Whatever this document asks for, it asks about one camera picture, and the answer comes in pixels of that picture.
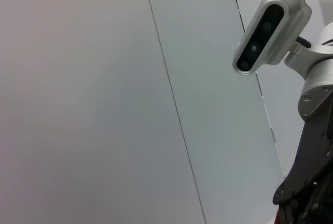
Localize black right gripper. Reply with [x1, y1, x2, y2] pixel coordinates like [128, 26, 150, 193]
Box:
[272, 98, 333, 224]

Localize silver depth camera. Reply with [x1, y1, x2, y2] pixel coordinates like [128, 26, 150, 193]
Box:
[232, 0, 313, 75]

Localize black food bag orange handles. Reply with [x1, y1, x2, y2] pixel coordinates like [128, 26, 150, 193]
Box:
[274, 205, 284, 224]

